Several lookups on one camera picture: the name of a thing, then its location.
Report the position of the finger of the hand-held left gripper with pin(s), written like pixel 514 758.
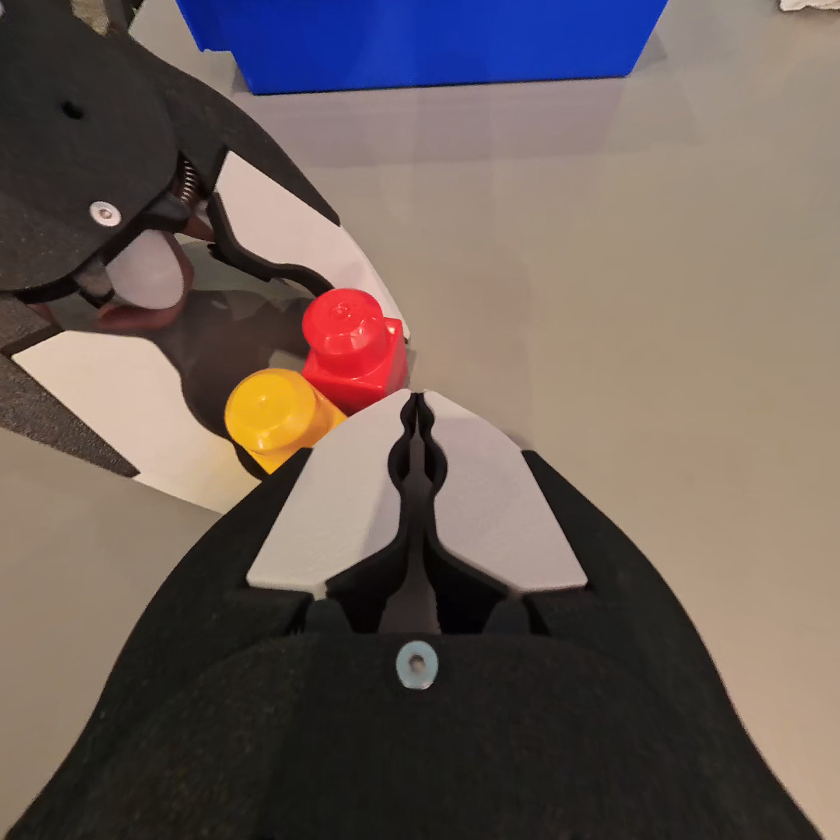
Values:
pixel 118 407
pixel 282 217

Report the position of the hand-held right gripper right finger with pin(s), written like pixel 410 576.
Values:
pixel 505 512

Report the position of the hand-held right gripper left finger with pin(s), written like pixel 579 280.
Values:
pixel 328 512

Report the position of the yellow mega block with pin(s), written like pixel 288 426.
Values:
pixel 276 414

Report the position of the red mega block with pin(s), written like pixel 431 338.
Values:
pixel 355 355

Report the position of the blue storage bin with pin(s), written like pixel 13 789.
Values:
pixel 433 40

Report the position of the white cloth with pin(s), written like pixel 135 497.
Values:
pixel 814 4

